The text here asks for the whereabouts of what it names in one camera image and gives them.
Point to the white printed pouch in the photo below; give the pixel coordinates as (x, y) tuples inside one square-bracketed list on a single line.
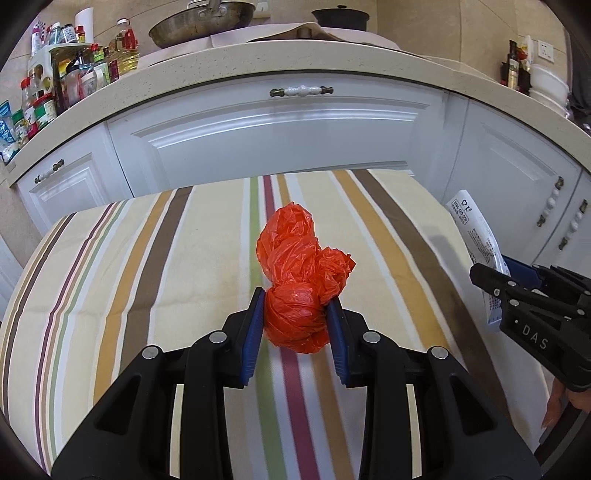
[(482, 247)]

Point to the cabinet door handle right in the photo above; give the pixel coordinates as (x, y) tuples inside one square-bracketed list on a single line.
[(573, 225)]

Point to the red plastic bag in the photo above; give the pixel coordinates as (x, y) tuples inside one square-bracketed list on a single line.
[(304, 277)]

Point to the cabinet door handle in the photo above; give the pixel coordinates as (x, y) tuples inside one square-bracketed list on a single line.
[(551, 202), (573, 225)]

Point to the black cooking pot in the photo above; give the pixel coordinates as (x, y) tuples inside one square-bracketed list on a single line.
[(342, 17)]

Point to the pink stove cover cloth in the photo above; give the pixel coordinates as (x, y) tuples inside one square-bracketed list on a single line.
[(267, 32)]

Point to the dark sauce bottle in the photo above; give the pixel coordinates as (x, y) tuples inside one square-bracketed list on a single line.
[(513, 66)]

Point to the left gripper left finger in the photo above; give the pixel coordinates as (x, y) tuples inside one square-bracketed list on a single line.
[(127, 434)]

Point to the white paper towel roll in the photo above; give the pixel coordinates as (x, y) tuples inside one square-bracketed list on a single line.
[(85, 19)]

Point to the cooking oil bottle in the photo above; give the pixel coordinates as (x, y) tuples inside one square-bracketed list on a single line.
[(123, 48)]

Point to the person right hand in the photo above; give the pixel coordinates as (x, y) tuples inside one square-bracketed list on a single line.
[(559, 393)]

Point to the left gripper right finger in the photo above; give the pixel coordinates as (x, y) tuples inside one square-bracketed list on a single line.
[(463, 435)]

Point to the steel wok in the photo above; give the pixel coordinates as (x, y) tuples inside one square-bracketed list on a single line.
[(201, 19)]

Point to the dark grey hanging cloth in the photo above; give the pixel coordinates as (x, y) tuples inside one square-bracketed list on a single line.
[(580, 85)]

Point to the blue white snack bag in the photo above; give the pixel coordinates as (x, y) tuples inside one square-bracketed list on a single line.
[(9, 143)]

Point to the drawer handle centre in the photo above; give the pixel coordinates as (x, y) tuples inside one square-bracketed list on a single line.
[(301, 91)]

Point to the white spice rack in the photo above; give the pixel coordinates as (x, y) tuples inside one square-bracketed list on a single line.
[(44, 68)]

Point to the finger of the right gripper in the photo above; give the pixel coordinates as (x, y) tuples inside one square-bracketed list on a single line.
[(503, 281), (554, 281)]

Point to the striped tablecloth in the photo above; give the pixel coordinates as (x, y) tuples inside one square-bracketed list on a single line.
[(168, 268)]

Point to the white wall socket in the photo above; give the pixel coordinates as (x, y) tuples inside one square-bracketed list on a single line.
[(546, 51)]

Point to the drawer handle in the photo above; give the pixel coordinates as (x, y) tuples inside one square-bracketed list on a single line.
[(301, 91), (47, 174)]

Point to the cabinet door handle left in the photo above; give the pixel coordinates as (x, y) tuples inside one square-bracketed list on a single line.
[(551, 202)]

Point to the white stacked bowls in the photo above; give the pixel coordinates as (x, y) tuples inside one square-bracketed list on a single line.
[(548, 89)]

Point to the drawer handle left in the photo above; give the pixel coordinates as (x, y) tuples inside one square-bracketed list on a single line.
[(47, 174)]

